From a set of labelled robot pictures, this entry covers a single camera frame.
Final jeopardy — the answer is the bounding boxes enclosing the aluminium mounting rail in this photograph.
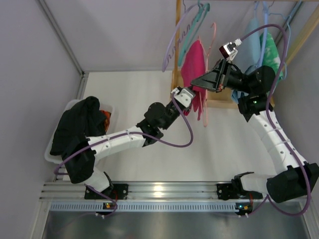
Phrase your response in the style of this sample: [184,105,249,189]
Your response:
[38,181,312,200]

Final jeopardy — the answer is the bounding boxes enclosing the perforated grey cable duct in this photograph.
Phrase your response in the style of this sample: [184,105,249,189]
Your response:
[50,201,243,212]

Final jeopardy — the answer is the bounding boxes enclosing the teal plastic hanger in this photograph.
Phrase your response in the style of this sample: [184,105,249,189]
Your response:
[177,0,210,67]

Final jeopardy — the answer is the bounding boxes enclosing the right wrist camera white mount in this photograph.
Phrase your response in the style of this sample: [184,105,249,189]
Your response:
[219,38,242,61]

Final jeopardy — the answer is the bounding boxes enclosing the magenta trousers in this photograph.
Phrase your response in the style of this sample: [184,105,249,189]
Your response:
[180,40,206,120]

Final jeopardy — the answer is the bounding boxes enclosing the wooden clothes rack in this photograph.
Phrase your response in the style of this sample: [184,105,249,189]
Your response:
[171,0,319,109]

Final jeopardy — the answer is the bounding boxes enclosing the lilac plastic hanger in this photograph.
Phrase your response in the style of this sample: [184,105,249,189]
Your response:
[161,4,197,72]

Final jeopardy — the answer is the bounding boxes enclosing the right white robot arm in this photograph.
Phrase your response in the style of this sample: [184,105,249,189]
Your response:
[191,59,319,203]

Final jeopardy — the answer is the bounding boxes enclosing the black garment in basket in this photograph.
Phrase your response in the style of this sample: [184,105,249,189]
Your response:
[49,96,108,157]

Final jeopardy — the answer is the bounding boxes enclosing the orange patterned garment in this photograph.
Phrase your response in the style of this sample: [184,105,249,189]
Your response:
[100,110,111,132]

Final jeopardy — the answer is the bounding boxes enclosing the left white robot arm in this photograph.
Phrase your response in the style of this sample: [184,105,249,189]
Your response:
[62,87,195,195]

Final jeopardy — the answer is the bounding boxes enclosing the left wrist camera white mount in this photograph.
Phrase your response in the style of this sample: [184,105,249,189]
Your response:
[171,87,196,109]

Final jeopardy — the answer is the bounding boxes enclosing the purple cable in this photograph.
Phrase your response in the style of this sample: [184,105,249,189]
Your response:
[53,94,194,217]
[240,23,314,216]

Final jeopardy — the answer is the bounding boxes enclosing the green white garment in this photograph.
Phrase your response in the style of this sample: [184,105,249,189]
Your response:
[257,32,281,73]

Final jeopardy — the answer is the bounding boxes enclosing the white plastic laundry basket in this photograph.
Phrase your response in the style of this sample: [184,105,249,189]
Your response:
[44,100,119,164]

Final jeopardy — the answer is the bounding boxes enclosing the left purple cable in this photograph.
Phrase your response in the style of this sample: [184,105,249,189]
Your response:
[53,94,194,217]

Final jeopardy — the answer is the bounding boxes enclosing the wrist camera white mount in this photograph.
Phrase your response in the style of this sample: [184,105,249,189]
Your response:
[171,87,196,109]
[219,38,242,61]

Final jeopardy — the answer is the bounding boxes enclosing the light blue trousers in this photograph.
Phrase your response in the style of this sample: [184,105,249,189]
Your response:
[231,17,261,104]

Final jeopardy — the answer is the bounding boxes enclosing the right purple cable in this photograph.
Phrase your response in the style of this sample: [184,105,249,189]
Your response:
[240,23,314,216]

